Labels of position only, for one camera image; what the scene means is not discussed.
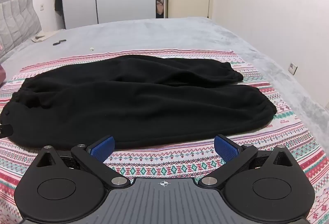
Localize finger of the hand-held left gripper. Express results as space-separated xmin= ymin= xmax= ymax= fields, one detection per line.
xmin=0 ymin=124 xmax=14 ymax=139

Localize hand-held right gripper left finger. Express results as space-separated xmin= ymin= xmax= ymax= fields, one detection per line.
xmin=35 ymin=135 xmax=131 ymax=187

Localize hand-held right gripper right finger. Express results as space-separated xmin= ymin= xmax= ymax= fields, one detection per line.
xmin=198 ymin=134 xmax=295 ymax=187

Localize black pants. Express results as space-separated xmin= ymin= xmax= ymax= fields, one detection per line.
xmin=0 ymin=55 xmax=277 ymax=150

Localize patterned pink blanket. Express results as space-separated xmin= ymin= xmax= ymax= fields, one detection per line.
xmin=0 ymin=49 xmax=329 ymax=224

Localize beige cloth item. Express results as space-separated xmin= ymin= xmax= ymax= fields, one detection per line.
xmin=31 ymin=31 xmax=61 ymax=43

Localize grey quilted pillow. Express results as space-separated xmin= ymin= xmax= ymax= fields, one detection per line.
xmin=0 ymin=0 xmax=42 ymax=60

